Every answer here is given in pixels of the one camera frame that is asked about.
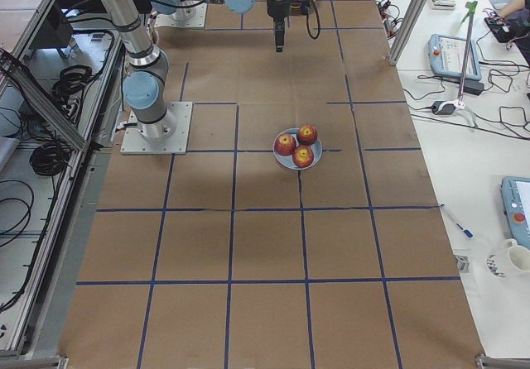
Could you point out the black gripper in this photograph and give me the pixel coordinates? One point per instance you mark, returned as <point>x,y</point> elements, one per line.
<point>275,5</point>

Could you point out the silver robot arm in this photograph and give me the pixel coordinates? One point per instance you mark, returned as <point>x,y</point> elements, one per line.
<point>143,88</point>
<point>178,9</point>

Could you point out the red apple on plate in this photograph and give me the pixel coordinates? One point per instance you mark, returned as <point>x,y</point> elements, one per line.
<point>302,156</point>
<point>307,135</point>
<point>284,144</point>

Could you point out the light blue plate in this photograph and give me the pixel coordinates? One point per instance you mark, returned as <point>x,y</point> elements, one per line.
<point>287,162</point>

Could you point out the teach pendant tablet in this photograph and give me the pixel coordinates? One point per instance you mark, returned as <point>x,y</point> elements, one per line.
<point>446,54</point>

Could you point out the long reach grabber tool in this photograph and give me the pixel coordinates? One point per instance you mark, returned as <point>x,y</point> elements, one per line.
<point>459,101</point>

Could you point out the black power adapter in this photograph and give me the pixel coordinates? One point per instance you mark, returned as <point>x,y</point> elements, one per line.
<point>473,87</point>

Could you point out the blue white pen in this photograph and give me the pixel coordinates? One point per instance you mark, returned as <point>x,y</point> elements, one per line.
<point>456,221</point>

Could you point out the white mug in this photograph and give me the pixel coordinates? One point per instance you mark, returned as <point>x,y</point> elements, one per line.
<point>509,259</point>

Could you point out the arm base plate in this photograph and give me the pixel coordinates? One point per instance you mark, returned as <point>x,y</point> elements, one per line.
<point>168,136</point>
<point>195,21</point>

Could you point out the aluminium frame post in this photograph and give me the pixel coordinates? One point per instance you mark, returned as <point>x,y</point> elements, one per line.
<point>412,14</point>

